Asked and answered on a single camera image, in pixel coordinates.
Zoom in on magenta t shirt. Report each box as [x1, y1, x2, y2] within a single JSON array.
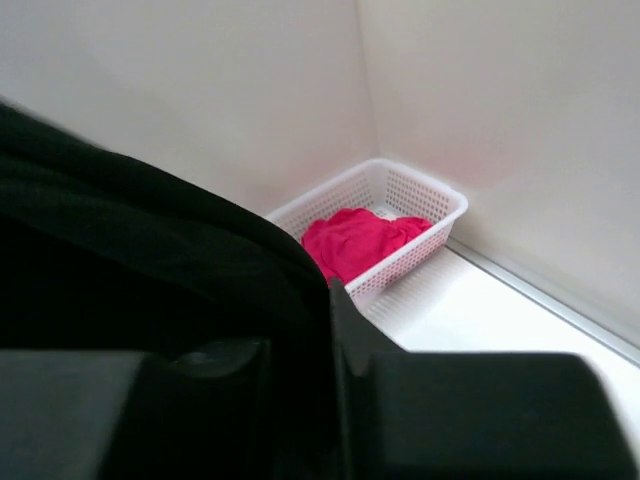
[[301, 208, 432, 284]]

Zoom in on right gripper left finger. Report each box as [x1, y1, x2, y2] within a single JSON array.
[[1, 339, 338, 479]]

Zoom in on black t shirt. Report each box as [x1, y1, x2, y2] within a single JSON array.
[[1, 105, 330, 356]]

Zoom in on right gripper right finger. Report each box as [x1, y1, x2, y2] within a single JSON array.
[[330, 279, 634, 479]]

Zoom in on white plastic basket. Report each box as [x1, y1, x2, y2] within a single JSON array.
[[267, 159, 468, 304]]

